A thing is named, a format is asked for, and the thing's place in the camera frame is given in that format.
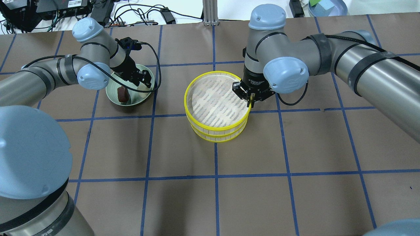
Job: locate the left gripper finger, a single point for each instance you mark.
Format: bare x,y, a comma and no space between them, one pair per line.
135,87
150,87

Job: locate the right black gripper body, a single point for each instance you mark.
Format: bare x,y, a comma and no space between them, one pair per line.
253,78

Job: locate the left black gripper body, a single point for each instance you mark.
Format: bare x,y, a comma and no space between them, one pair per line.
127,66

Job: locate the brown steamed bun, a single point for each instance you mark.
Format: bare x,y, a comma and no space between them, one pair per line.
123,95

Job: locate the yellow steamer layer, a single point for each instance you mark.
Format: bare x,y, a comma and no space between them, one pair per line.
211,104
218,136

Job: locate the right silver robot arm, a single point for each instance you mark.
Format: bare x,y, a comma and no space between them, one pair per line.
275,65

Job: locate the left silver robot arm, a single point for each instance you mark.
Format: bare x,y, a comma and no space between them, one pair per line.
36,160

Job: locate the light green plate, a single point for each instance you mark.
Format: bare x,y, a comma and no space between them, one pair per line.
113,91

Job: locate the black power adapter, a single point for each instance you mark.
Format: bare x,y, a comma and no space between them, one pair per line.
167,16

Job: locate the blue plastic bin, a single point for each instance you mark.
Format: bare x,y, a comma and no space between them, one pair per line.
325,8

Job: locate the aluminium frame post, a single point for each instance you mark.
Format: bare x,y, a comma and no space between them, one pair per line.
210,13

